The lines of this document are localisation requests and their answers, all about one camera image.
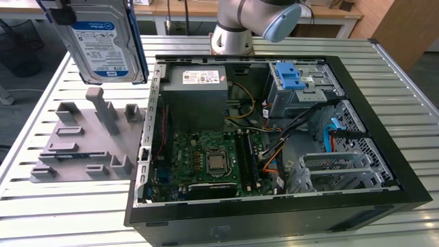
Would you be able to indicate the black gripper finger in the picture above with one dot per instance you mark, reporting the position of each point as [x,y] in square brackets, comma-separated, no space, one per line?
[64,15]

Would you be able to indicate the hard disk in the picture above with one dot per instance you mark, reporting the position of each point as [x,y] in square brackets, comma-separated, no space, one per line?
[103,51]

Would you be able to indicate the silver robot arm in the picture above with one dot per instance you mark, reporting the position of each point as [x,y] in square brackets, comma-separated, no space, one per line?
[230,38]

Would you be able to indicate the grey metal disk bay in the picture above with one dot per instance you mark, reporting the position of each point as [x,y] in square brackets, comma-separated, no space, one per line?
[338,173]

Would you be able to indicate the black waste bin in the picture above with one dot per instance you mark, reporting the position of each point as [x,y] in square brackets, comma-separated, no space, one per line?
[20,56]

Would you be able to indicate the white printed box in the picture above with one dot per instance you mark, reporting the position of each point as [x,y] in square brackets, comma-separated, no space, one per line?
[143,2]

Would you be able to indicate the grey metal desk foot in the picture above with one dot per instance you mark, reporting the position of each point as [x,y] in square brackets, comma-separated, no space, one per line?
[4,99]

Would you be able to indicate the grey parts rack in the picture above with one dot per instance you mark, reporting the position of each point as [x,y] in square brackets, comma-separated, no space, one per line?
[88,144]

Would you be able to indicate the grey power supply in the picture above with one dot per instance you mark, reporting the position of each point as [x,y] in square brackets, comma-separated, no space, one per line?
[195,108]

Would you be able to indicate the green motherboard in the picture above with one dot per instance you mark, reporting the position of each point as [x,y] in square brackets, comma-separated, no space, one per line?
[192,144]

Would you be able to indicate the black CPU socket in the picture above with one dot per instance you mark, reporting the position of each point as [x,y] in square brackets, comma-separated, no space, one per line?
[218,150]

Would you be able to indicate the blue plastic drive latch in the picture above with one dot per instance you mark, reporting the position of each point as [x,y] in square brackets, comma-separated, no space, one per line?
[289,74]

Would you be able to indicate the silver CPU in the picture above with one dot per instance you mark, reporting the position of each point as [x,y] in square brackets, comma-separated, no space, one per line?
[216,162]

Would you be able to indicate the grey metal drive cage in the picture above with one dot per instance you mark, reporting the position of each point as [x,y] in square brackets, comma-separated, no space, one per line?
[285,103]

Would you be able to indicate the black graphics card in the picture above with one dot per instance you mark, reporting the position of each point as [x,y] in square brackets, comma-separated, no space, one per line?
[212,191]

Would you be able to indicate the black PC case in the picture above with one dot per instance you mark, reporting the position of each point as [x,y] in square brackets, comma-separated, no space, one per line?
[241,226]

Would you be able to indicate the brown wooden cabinet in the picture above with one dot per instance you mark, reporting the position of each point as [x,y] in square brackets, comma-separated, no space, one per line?
[405,31]

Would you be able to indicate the wooden desk white frame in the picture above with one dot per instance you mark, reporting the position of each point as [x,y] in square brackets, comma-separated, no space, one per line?
[154,9]

